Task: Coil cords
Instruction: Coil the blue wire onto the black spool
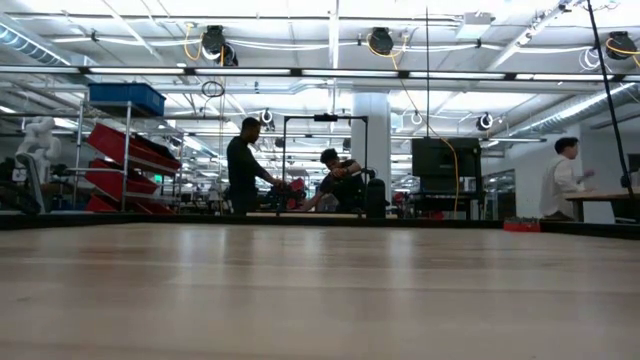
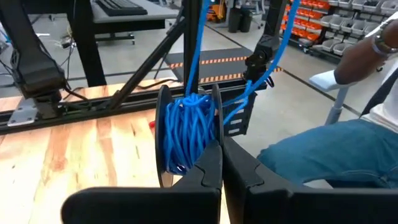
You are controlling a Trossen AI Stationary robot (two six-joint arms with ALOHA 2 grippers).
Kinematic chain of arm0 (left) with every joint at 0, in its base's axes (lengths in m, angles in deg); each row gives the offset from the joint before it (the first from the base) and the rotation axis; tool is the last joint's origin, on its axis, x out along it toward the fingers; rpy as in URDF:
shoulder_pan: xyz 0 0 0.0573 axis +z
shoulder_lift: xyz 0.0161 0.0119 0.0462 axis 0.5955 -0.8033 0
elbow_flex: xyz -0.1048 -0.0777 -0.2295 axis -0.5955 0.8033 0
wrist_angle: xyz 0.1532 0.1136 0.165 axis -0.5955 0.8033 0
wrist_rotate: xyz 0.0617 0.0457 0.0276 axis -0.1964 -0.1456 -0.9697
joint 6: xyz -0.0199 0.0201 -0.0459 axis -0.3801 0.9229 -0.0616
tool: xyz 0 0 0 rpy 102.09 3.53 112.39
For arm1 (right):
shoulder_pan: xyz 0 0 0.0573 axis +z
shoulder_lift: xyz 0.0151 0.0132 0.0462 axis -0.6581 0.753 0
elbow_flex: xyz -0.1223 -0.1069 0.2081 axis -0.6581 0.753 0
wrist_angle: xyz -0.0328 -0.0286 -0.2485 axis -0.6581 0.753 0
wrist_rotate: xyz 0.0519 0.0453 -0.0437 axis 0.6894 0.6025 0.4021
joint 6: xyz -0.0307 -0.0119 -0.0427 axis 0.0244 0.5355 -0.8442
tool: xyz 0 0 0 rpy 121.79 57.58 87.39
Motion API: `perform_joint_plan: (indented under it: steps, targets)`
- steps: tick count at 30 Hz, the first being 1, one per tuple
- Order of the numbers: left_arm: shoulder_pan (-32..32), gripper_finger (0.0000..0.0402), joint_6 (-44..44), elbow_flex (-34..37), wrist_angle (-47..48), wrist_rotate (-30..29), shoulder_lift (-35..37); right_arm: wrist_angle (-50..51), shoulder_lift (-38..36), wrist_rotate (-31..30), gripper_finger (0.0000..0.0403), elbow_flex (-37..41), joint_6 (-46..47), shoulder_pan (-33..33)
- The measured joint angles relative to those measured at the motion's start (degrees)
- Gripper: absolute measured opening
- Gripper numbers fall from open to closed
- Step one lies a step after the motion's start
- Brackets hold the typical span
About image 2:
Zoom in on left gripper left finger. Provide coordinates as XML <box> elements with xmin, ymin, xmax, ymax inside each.
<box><xmin>60</xmin><ymin>139</ymin><xmax>223</xmax><ymax>224</ymax></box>

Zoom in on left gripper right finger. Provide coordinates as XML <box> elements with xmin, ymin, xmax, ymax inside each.
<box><xmin>223</xmin><ymin>136</ymin><xmax>398</xmax><ymax>224</ymax></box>

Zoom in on blue cord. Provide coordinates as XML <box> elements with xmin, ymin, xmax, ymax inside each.
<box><xmin>163</xmin><ymin>0</ymin><xmax>302</xmax><ymax>175</ymax></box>

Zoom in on blue wire spool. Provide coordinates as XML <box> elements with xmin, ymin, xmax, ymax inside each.
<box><xmin>154</xmin><ymin>83</ymin><xmax>224</xmax><ymax>189</ymax></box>

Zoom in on person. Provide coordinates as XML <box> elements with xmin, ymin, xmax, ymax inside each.
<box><xmin>257</xmin><ymin>12</ymin><xmax>398</xmax><ymax>190</ymax></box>

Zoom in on black slotted equipment rack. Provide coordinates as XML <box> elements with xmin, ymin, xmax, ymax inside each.
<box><xmin>221</xmin><ymin>90</ymin><xmax>258</xmax><ymax>138</ymax></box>

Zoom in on office chair white armrest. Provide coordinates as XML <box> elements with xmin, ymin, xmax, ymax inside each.
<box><xmin>308</xmin><ymin>68</ymin><xmax>398</xmax><ymax>127</ymax></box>

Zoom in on black orange striped floor mat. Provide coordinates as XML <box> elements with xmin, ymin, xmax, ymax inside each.
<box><xmin>164</xmin><ymin>46</ymin><xmax>284</xmax><ymax>85</ymax></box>

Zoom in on silver wristwatch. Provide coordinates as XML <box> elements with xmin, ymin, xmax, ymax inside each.
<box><xmin>371</xmin><ymin>20</ymin><xmax>398</xmax><ymax>58</ymax></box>

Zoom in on shelf orange grey bins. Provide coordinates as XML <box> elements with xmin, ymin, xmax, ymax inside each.
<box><xmin>279</xmin><ymin>0</ymin><xmax>398</xmax><ymax>65</ymax></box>

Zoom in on dark grey side table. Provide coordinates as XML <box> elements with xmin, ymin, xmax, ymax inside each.
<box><xmin>67</xmin><ymin>0</ymin><xmax>180</xmax><ymax>88</ymax></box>

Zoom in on black trash bin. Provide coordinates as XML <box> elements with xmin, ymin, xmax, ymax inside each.
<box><xmin>241</xmin><ymin>8</ymin><xmax>253</xmax><ymax>34</ymax></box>
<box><xmin>228</xmin><ymin>7</ymin><xmax>243</xmax><ymax>34</ymax></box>

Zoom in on black keyboard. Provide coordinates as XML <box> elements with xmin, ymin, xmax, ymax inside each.
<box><xmin>95</xmin><ymin>0</ymin><xmax>149</xmax><ymax>17</ymax></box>

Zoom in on yellow machine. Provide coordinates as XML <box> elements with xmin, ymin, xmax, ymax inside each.
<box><xmin>206</xmin><ymin>0</ymin><xmax>227</xmax><ymax>23</ymax></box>

